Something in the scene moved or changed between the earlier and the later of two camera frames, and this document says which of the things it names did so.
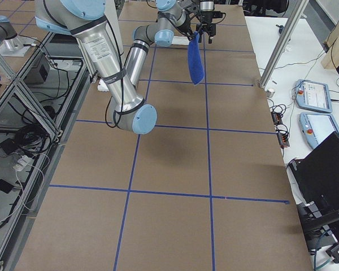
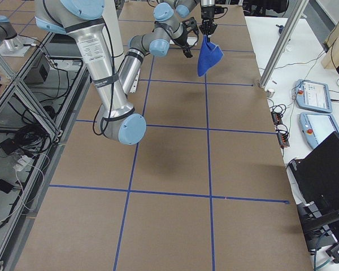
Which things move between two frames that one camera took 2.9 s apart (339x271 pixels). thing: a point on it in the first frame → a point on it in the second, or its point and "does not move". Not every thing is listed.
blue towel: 195,59 → 210,55
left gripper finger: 190,35 → 187,53
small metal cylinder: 270,92 does not move
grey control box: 45,75 does not move
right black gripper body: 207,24 does not move
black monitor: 321,183 does not move
